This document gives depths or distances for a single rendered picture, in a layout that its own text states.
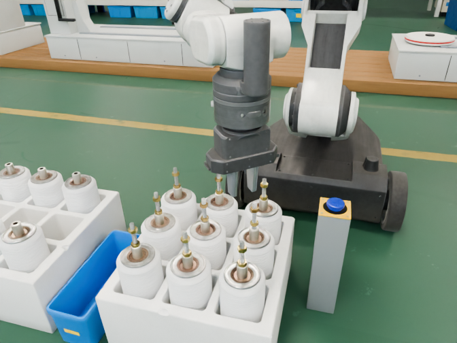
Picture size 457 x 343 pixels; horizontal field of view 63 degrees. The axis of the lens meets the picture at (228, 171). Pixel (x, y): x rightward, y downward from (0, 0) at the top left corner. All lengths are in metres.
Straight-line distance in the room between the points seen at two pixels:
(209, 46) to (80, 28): 3.05
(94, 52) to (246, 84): 2.83
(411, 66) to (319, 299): 1.96
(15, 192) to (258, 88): 0.95
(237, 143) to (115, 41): 2.65
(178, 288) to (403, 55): 2.22
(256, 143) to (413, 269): 0.79
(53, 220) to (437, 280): 1.12
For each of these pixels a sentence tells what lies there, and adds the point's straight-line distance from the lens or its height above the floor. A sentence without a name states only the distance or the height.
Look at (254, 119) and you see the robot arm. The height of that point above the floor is 0.61.
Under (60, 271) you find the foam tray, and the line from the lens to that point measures 1.06.
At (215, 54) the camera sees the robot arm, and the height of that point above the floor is 0.71.
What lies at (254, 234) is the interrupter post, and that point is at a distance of 0.85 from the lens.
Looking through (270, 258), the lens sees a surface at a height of 0.21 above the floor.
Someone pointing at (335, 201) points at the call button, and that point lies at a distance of 0.88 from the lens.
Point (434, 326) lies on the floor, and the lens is 1.14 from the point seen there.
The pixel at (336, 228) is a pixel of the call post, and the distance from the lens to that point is 0.88.
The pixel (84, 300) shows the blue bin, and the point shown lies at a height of 0.03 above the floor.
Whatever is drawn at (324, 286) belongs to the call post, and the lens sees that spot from 1.00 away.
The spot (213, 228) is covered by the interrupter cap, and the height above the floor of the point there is 0.25.
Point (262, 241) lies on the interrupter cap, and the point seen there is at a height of 0.25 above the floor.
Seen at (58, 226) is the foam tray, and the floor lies 0.13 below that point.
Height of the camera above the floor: 0.82
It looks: 31 degrees down
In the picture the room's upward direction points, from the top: 1 degrees counter-clockwise
